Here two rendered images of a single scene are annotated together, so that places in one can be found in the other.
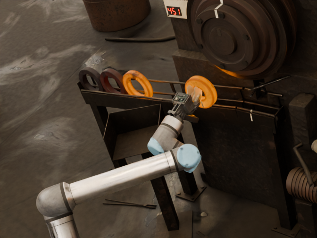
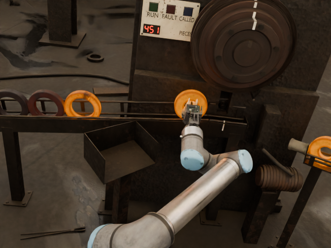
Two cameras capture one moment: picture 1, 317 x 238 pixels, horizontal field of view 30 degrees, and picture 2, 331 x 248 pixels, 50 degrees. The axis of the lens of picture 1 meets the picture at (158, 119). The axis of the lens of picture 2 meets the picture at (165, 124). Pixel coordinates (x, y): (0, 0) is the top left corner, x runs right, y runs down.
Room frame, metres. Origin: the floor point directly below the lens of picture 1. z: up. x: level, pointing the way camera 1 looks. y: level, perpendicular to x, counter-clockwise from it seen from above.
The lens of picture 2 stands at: (1.40, 1.03, 1.64)
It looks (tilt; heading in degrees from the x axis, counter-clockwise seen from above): 32 degrees down; 307
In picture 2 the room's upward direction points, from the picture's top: 9 degrees clockwise
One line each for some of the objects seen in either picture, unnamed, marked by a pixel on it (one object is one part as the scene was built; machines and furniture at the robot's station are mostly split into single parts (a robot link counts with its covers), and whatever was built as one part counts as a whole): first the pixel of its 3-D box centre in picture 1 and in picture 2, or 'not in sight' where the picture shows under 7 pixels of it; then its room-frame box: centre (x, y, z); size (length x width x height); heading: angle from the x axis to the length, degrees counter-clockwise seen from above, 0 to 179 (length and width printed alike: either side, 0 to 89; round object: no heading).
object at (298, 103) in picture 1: (305, 121); (265, 127); (1.96, -0.59, 0.68); 0.11 x 0.08 x 0.24; 131
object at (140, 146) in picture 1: (152, 177); (116, 197); (2.32, 0.12, 0.36); 0.26 x 0.20 x 0.72; 76
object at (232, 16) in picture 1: (225, 38); (246, 51); (2.07, -0.35, 1.11); 0.28 x 0.06 x 0.28; 41
